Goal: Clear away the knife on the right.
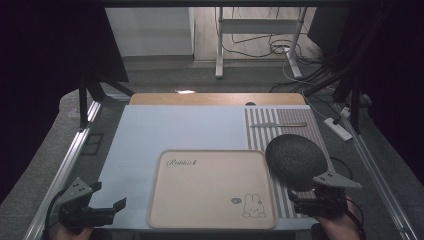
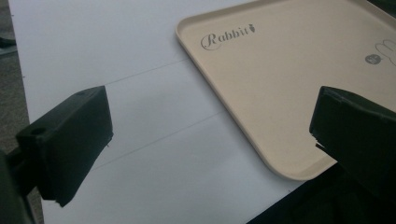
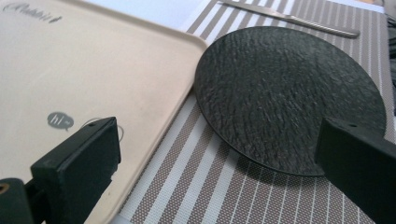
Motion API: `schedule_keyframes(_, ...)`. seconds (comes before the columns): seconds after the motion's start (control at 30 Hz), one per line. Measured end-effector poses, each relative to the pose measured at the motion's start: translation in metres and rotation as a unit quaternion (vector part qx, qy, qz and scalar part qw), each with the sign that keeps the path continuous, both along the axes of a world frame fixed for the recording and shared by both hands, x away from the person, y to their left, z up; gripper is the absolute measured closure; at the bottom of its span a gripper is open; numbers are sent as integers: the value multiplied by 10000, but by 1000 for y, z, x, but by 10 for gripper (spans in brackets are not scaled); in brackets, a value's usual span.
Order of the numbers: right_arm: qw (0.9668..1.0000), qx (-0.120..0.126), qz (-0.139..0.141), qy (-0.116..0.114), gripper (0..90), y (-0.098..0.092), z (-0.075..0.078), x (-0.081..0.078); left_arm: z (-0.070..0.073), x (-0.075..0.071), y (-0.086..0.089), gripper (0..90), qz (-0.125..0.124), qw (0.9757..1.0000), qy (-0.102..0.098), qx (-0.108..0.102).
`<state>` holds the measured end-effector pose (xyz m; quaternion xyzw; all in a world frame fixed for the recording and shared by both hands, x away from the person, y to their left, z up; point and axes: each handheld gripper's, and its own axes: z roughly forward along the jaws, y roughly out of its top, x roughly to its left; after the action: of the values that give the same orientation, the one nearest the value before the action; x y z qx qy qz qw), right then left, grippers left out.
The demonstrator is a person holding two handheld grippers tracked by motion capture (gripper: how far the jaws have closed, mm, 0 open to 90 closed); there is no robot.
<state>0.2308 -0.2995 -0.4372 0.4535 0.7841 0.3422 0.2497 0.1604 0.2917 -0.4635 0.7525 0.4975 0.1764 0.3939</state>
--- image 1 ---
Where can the white power strip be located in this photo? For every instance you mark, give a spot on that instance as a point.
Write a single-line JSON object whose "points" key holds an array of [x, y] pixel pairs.
{"points": [[337, 128]]}

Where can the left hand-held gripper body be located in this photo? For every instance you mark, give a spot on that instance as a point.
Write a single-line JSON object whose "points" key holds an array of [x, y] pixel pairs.
{"points": [[78, 206]]}

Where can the aluminium frame rail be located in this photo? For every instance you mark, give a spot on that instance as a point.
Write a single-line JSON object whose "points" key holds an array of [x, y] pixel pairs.
{"points": [[376, 166], [63, 166]]}

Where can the light blue table mat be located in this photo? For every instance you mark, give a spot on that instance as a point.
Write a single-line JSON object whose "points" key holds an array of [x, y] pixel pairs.
{"points": [[173, 130]]}

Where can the dark grey round bowl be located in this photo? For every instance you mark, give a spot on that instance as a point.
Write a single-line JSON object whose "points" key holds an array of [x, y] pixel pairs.
{"points": [[295, 160]]}

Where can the person's right hand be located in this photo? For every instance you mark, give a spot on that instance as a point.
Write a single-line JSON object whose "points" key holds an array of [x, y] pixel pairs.
{"points": [[338, 228]]}

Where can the wooden table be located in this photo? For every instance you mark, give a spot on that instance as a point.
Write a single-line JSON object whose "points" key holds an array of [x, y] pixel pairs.
{"points": [[213, 99]]}

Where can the black curtain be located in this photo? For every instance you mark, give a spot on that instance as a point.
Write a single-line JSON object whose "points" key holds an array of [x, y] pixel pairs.
{"points": [[390, 66], [50, 50]]}

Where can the white cabinet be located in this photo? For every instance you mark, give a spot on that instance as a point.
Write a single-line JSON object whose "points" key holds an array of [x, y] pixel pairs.
{"points": [[150, 31]]}

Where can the beige tray with rabbit print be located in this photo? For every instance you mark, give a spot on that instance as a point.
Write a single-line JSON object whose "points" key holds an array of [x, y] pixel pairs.
{"points": [[206, 190]]}

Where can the grey striped placemat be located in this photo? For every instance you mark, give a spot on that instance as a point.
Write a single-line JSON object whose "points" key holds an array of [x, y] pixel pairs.
{"points": [[263, 133]]}

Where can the white metal stand frame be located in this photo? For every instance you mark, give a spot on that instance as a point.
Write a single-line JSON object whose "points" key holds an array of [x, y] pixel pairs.
{"points": [[256, 26]]}

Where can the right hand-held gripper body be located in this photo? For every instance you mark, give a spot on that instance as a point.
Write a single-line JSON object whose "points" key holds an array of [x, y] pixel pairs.
{"points": [[330, 196]]}

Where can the person's left hand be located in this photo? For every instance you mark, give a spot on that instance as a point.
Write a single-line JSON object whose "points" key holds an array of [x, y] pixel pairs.
{"points": [[71, 234]]}

